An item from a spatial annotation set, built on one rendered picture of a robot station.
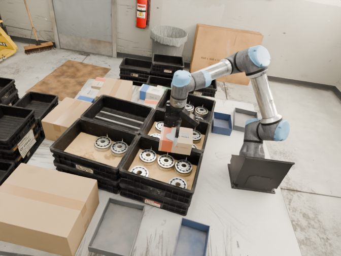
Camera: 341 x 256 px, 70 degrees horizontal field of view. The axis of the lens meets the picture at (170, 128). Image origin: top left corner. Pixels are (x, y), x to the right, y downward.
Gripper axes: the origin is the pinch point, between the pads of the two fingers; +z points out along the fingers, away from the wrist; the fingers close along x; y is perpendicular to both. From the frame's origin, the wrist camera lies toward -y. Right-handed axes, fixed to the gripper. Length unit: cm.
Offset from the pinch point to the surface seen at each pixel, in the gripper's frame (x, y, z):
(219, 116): -76, -36, 36
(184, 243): 34, -12, 39
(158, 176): 4.4, 6.3, 26.6
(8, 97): -89, 158, 60
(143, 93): -88, 30, 32
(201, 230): 26, -20, 39
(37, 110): -90, 133, 70
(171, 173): 1.3, -0.7, 26.6
